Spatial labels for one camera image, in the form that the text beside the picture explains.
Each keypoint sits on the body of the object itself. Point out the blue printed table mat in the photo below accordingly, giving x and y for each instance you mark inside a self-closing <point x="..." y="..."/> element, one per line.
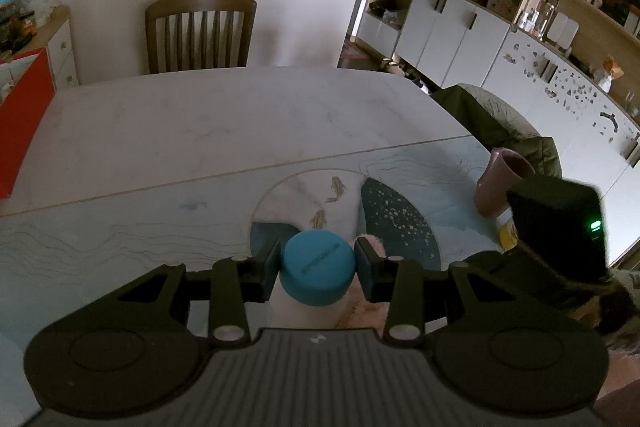
<point x="125" y="232"/>

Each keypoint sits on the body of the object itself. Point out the olive green jacket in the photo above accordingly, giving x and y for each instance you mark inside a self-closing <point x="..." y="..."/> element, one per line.
<point x="500" y="117"/>

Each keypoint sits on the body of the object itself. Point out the brown wooden chair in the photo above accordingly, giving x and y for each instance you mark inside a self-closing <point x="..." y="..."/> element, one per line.
<point x="200" y="32"/>

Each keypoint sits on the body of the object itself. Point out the orange white figurine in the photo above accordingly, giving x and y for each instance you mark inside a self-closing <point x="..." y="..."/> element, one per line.
<point x="611" y="72"/>

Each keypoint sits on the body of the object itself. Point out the white container with blue lid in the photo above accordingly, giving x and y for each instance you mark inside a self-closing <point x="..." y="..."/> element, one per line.
<point x="315" y="259"/>

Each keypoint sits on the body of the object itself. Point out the white drawer cabinet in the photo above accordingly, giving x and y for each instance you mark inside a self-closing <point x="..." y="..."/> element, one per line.
<point x="62" y="52"/>

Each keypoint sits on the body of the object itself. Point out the white wall cabinet unit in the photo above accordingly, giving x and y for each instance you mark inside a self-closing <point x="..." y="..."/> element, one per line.
<point x="480" y="32"/>

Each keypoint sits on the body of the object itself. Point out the clutter pile on cabinet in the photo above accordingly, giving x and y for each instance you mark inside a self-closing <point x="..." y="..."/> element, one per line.
<point x="20" y="14"/>

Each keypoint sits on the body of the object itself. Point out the mauve cup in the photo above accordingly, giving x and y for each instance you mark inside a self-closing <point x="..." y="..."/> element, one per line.
<point x="495" y="187"/>

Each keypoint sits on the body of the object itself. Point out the red cardboard box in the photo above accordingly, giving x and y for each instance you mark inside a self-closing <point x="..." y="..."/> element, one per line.
<point x="22" y="117"/>

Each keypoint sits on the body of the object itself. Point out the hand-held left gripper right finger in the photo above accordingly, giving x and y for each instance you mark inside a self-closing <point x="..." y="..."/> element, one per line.
<point x="366" y="271"/>

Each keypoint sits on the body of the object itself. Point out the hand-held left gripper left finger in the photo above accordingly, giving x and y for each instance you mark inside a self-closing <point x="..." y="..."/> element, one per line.
<point x="272" y="266"/>

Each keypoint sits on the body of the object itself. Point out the yellow round object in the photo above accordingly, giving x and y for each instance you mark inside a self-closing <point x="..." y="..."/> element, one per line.
<point x="507" y="234"/>

